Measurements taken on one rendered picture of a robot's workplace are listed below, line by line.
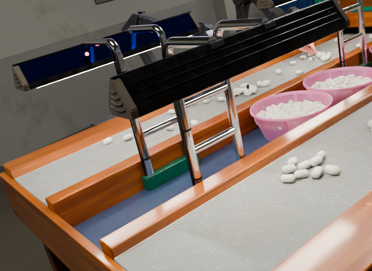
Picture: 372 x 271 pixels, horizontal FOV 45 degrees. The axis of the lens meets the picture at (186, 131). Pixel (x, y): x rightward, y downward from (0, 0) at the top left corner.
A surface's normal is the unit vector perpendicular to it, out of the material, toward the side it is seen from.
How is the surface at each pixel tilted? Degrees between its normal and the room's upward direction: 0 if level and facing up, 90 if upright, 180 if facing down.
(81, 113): 90
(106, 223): 0
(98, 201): 90
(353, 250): 0
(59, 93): 90
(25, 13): 90
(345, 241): 0
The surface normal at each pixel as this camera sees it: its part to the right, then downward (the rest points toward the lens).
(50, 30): 0.67, 0.12
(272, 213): -0.21, -0.92
